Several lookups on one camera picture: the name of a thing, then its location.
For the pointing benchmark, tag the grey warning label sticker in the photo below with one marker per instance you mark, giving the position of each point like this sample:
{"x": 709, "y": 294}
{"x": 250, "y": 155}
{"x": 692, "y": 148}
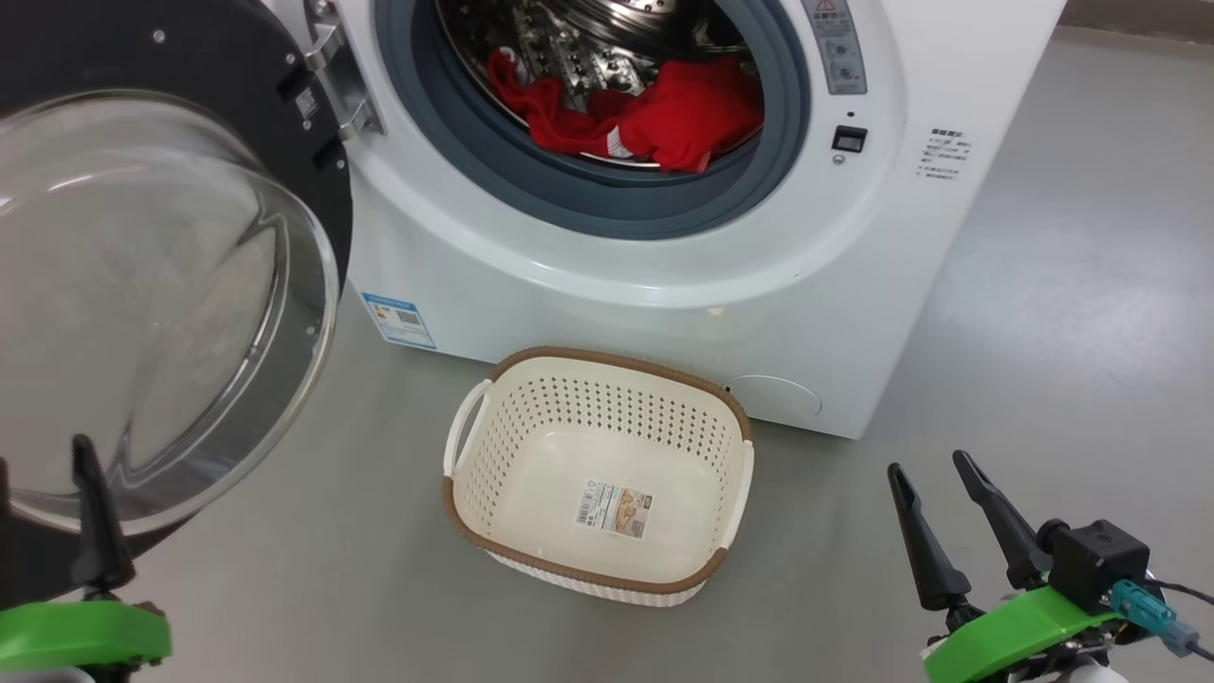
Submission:
{"x": 836, "y": 47}

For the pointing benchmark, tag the black rectangular block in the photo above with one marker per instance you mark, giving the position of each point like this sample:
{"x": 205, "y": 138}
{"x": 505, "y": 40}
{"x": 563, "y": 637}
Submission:
{"x": 850, "y": 138}

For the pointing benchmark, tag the cream laundry basket brown rim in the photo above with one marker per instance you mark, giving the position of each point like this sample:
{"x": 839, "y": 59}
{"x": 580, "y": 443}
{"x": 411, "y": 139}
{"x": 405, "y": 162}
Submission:
{"x": 607, "y": 455}

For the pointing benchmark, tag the red garment with white trim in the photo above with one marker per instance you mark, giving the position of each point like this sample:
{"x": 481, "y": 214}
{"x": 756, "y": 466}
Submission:
{"x": 683, "y": 119}

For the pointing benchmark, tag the white front-load washing machine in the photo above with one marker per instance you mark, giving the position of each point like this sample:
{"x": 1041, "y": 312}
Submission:
{"x": 854, "y": 285}

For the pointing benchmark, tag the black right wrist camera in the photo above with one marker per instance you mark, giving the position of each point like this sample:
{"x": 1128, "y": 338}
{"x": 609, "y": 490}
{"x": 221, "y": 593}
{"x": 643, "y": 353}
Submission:
{"x": 1095, "y": 564}

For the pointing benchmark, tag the printed text label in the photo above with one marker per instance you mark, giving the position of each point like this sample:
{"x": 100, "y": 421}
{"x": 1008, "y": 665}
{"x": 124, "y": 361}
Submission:
{"x": 942, "y": 154}

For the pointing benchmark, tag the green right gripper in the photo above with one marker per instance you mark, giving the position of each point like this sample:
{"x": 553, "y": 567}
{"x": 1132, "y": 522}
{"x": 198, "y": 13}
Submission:
{"x": 1005, "y": 631}

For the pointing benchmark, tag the black round glass washer door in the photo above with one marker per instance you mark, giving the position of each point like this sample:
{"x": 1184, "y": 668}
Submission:
{"x": 161, "y": 285}

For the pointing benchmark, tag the printed product label sticker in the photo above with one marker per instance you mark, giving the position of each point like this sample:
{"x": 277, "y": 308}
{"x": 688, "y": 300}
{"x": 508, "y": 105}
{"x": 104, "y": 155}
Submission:
{"x": 614, "y": 509}

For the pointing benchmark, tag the stainless steel washing machine drum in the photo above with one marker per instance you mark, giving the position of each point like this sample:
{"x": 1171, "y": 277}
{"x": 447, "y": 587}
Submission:
{"x": 569, "y": 52}

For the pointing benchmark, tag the metal door hinge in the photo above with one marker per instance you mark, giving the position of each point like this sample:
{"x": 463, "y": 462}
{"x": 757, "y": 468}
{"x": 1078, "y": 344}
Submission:
{"x": 346, "y": 85}

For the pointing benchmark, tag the blue energy label sticker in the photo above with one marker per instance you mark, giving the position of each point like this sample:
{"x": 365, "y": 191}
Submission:
{"x": 400, "y": 321}

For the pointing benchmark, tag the round drain filter cover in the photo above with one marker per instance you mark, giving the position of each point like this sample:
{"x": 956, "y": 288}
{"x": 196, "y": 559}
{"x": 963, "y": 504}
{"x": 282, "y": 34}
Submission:
{"x": 773, "y": 396}

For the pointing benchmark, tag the grey rubber door gasket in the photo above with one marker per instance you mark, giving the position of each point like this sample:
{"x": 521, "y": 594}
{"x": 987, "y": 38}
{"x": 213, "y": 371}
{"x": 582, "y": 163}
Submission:
{"x": 588, "y": 199}

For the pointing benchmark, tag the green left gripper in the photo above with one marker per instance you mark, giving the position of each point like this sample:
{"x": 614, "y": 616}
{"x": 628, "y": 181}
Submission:
{"x": 76, "y": 634}

